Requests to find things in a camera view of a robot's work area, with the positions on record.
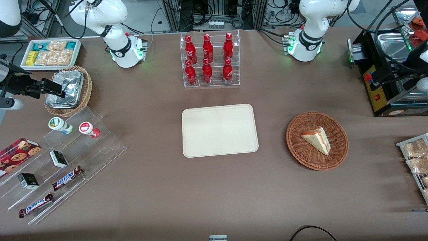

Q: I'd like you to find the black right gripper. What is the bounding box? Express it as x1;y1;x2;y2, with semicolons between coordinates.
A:
0;64;66;99

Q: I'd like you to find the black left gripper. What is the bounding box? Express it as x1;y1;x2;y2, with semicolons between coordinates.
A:
372;41;428;87

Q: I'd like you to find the green lid yogurt cup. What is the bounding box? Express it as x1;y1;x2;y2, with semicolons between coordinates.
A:
48;117;73;135

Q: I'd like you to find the foil tray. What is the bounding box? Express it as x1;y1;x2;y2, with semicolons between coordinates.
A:
45;70;85;109

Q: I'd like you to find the steel tray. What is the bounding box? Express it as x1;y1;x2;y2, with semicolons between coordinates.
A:
377;32;412;63

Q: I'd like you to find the white snack tray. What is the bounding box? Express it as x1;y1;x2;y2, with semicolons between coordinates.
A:
20;38;82;71

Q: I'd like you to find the beige plastic tray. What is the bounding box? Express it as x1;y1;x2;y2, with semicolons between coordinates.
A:
182;104;259;158

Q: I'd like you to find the black fryer machine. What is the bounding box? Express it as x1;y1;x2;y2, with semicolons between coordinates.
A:
347;29;428;117

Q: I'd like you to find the clear cracker bag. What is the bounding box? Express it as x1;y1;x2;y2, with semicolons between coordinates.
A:
47;41;68;52
35;50;73;66

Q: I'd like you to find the oval wicker basket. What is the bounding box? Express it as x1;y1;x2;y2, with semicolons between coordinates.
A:
44;65;93;117

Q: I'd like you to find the red lid yogurt cup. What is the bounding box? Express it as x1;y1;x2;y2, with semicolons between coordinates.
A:
79;122;101;139

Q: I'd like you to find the red cookie box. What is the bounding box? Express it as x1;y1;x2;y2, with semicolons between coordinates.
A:
0;138;42;178

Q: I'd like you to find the small black box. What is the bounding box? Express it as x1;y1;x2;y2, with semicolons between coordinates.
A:
49;150;69;169
18;173;40;190

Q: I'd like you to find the clear acrylic stepped stand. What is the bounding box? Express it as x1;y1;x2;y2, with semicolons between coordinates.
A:
0;106;127;226

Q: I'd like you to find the snickers bar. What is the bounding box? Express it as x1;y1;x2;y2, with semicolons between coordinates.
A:
52;166;84;191
19;193;55;219

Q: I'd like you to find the wrapped triangle sandwich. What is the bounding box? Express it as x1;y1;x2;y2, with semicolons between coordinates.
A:
301;126;331;156

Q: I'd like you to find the round wicker basket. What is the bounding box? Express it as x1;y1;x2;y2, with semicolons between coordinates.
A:
286;111;349;171

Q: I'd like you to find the red cola bottle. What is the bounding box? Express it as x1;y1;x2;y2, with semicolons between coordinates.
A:
185;35;198;64
222;59;234;84
223;32;234;62
202;58;213;84
185;60;197;85
202;33;214;64

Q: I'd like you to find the clear acrylic bottle rack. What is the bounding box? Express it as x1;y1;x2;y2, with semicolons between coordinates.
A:
180;29;241;88

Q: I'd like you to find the black looped cable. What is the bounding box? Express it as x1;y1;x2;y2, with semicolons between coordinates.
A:
347;0;428;73

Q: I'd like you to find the wire rack tray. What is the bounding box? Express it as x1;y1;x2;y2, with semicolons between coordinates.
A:
396;133;428;205

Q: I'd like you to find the black floor cable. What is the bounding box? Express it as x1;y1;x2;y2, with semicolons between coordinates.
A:
289;225;338;241

